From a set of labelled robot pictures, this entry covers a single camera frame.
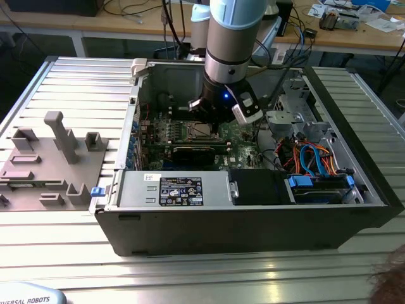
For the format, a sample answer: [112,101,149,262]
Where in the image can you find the green motherboard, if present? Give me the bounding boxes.
[139,109,270,172]

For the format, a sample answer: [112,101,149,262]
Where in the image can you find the grey power supply unit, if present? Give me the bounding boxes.
[109,170,239,210]

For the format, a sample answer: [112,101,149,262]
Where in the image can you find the CPU socket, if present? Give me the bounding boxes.
[186,120,224,143]

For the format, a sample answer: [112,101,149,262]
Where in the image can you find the blue cardboard box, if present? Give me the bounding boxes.
[351,0,392,12]

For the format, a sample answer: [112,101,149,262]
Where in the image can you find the black camera cable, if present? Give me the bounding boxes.
[252,44,313,108]

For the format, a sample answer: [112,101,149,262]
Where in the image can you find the metal socket cover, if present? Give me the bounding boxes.
[189,122,222,141]

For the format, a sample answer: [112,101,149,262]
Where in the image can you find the blue data wire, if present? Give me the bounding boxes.
[299,144,328,178]

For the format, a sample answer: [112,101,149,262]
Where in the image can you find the orange wire bundle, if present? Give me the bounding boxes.
[316,145,339,175]
[278,139,301,174]

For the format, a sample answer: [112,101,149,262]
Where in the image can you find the pale blue teach pendant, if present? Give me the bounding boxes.
[0,281,68,304]

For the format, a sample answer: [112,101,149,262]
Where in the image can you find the white paper sheets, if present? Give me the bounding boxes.
[363,17,405,34]

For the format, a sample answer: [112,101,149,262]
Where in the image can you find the silver hard disk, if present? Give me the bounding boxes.
[292,187,346,205]

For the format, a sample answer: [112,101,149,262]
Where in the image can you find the black graphics card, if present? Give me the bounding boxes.
[166,142,230,166]

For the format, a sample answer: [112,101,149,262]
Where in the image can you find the wooden desk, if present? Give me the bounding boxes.
[0,0,194,58]
[271,0,405,58]

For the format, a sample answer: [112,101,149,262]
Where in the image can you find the red wire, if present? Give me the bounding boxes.
[140,104,153,123]

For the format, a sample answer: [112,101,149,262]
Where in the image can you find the grey metal drive cage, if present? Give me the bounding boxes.
[265,109,333,140]

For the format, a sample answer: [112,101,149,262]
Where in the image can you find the blue expansion card retainer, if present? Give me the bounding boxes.
[125,120,140,168]

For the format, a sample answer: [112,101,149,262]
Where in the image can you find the silver CPU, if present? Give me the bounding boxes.
[191,123,212,136]

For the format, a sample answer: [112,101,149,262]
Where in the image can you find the CPU cooler heatsink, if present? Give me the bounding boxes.
[318,9,341,32]

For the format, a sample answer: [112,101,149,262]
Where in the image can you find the grey metal case bracket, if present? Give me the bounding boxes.
[274,77,315,115]

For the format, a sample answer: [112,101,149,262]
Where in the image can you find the grey case latch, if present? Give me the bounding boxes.
[130,58,149,79]

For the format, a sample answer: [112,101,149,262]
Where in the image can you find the black PC case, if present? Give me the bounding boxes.
[94,58,405,257]

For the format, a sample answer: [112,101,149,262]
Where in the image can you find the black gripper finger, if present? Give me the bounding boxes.
[211,110,235,136]
[188,98,214,124]

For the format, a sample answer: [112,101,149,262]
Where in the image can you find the grey electronic device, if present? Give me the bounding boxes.
[335,14,361,32]

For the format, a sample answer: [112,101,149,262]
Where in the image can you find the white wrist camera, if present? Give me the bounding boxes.
[226,84,264,126]

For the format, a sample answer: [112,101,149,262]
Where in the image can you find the grey parts rack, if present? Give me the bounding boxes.
[0,110,110,212]

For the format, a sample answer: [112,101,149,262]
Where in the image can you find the person head brown hair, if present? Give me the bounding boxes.
[368,245,405,304]

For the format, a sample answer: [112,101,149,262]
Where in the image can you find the blue disk carrier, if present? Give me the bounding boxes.
[283,173,355,205]

